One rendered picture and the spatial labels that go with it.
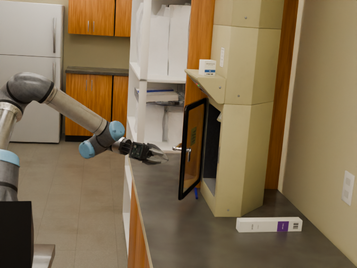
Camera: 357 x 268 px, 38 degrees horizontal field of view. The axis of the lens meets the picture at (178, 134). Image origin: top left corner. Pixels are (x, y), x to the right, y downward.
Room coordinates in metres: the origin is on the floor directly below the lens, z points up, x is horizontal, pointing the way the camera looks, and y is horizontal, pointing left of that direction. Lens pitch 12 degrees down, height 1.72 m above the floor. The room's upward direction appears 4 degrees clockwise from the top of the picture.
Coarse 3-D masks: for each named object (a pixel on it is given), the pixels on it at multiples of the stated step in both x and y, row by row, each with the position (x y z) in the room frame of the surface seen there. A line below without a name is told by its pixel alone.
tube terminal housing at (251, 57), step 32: (224, 32) 2.12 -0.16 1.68; (256, 32) 2.04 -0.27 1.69; (224, 64) 2.08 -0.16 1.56; (256, 64) 2.05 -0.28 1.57; (256, 96) 2.07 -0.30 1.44; (224, 128) 2.03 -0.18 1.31; (256, 128) 2.09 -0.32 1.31; (224, 160) 2.03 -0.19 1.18; (256, 160) 2.12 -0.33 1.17; (224, 192) 2.03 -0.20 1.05; (256, 192) 2.14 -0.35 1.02
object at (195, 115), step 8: (184, 112) 2.04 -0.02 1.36; (192, 112) 2.13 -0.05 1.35; (200, 112) 2.25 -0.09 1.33; (184, 120) 2.04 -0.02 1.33; (192, 120) 2.14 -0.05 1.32; (200, 120) 2.26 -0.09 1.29; (184, 128) 2.04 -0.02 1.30; (192, 128) 2.15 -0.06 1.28; (200, 128) 2.27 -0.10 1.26; (192, 136) 2.15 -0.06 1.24; (200, 136) 2.28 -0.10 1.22; (192, 144) 2.16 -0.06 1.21; (200, 144) 2.29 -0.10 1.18; (192, 152) 2.17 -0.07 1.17; (200, 152) 2.30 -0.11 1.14; (192, 160) 2.18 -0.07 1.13; (192, 168) 2.19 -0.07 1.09; (184, 176) 2.08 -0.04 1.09; (192, 176) 2.20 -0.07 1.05; (184, 184) 2.09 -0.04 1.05; (192, 184) 2.21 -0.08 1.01
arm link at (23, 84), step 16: (16, 80) 1.92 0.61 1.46; (32, 80) 1.92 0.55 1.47; (48, 80) 1.96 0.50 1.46; (16, 96) 1.92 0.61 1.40; (32, 96) 1.92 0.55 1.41; (48, 96) 1.93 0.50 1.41; (64, 96) 1.98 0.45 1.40; (64, 112) 1.98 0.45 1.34; (80, 112) 2.00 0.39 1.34; (96, 128) 2.03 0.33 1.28; (112, 128) 2.04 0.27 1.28
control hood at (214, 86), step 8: (192, 72) 2.18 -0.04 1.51; (200, 80) 2.01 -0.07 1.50; (208, 80) 2.01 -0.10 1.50; (216, 80) 2.02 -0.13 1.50; (224, 80) 2.02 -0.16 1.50; (208, 88) 2.01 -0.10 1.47; (216, 88) 2.02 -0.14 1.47; (224, 88) 2.02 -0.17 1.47; (208, 96) 2.19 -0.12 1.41; (216, 96) 2.02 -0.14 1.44; (224, 96) 2.03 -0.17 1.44
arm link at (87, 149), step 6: (90, 138) 2.13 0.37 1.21; (84, 144) 2.10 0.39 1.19; (90, 144) 2.10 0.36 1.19; (96, 144) 2.09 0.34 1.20; (84, 150) 2.10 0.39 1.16; (90, 150) 2.09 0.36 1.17; (96, 150) 2.11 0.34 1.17; (102, 150) 2.12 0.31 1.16; (84, 156) 2.10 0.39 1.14; (90, 156) 2.09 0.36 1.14
